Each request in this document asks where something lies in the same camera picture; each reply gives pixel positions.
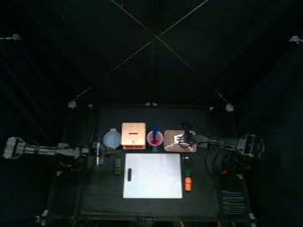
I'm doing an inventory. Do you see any square wooden plate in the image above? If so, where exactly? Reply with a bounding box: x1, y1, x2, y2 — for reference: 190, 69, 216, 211
162, 129, 198, 153

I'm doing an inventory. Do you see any white cutting board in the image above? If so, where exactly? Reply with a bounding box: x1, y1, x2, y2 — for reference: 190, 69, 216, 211
122, 153, 184, 200

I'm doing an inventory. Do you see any red wooden knob box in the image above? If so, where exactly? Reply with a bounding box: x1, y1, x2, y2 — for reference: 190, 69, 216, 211
120, 121, 147, 150

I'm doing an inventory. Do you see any blue plastic utensil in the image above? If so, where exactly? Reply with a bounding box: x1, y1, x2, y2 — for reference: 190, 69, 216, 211
152, 123, 162, 153

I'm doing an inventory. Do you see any orange toy carrot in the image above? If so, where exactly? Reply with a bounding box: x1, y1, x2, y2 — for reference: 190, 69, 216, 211
183, 168, 194, 192

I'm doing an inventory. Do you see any thin diagonal brace cable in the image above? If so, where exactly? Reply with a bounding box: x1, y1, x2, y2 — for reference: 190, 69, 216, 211
71, 0, 210, 103
110, 0, 232, 105

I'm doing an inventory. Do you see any green and grey block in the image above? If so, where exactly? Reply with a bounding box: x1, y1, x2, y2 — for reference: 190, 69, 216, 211
114, 158, 123, 176

